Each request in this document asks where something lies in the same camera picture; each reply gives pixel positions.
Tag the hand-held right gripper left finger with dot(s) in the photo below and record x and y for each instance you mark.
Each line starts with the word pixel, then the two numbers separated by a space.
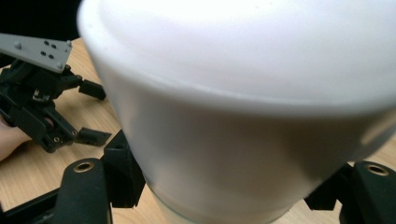
pixel 124 174

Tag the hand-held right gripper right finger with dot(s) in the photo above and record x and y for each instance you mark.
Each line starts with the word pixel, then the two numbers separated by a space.
pixel 330 196

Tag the white jar with lid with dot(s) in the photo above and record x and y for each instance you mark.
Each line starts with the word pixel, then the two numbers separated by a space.
pixel 236 93

